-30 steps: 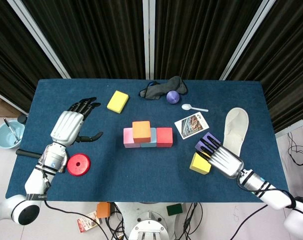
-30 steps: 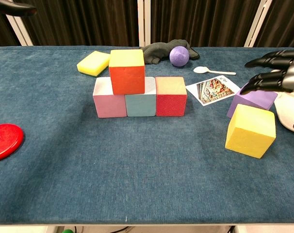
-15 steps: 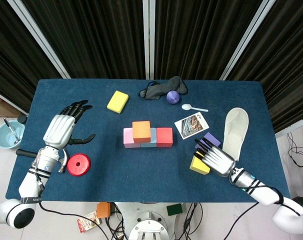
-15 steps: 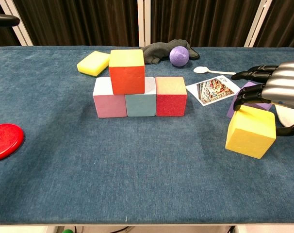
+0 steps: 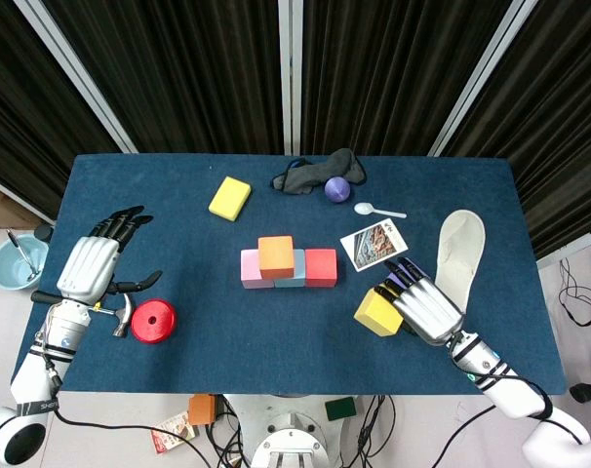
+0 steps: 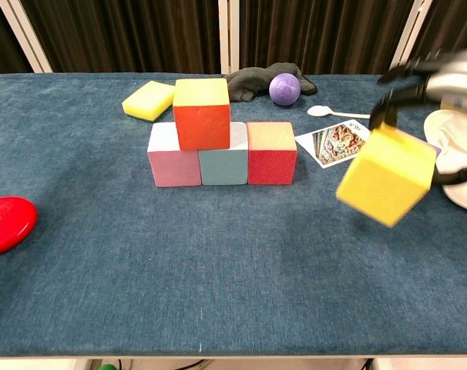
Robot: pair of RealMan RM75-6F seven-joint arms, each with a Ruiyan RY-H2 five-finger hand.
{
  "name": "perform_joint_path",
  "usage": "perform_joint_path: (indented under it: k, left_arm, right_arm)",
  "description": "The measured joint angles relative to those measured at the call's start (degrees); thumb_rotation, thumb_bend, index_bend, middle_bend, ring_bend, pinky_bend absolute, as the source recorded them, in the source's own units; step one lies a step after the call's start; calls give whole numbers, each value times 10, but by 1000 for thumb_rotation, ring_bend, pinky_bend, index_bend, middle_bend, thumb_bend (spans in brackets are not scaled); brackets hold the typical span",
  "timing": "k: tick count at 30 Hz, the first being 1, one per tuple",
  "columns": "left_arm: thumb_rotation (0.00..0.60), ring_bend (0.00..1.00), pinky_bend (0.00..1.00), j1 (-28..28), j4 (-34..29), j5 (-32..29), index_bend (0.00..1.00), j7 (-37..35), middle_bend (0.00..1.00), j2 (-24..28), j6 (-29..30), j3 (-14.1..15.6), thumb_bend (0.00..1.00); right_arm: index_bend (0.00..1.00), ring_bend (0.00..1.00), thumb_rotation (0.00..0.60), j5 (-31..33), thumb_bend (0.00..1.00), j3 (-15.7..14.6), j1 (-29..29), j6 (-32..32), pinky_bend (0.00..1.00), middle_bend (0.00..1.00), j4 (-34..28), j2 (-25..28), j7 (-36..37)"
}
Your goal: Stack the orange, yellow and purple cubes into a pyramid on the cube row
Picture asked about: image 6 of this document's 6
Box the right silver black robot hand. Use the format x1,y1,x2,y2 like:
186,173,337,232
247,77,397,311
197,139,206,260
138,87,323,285
369,40,467,189

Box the yellow foam cube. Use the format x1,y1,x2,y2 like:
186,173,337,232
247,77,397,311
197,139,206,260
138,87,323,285
335,122,438,229

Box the orange foam cube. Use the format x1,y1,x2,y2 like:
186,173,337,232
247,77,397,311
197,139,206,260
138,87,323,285
172,78,232,151

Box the dark brown curtain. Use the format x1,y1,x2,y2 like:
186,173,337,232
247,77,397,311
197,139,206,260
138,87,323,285
406,0,467,76
0,0,34,75
239,0,415,76
19,0,222,74

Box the white slipper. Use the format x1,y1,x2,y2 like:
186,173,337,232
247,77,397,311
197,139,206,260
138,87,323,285
423,109,467,214

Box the white plastic spoon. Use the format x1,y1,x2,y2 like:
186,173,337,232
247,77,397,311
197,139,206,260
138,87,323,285
307,105,373,119

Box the printed picture card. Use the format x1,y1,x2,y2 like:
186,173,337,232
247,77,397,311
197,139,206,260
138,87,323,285
294,119,373,170

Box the purple ball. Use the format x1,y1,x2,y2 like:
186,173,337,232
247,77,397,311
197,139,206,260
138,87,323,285
268,72,301,106

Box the red foam cube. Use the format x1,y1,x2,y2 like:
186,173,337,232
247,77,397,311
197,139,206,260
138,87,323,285
246,121,298,186

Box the dark grey cloth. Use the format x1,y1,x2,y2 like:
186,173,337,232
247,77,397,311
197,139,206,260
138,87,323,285
221,62,318,103

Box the grey-blue foam cube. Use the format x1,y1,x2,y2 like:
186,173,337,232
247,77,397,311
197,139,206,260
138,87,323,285
197,121,250,187

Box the pink foam cube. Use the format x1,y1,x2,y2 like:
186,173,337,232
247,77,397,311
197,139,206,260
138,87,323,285
146,121,202,189

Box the yellow sponge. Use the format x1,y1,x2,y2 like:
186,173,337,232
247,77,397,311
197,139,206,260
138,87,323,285
121,80,176,123

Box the blue table cover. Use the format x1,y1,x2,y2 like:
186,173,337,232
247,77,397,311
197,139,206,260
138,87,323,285
0,72,467,358

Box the red disc with hole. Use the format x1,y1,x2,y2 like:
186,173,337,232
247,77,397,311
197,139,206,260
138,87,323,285
0,195,39,259

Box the white frame post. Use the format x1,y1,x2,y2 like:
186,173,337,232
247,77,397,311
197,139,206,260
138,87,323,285
387,0,433,76
217,0,240,75
0,0,53,73

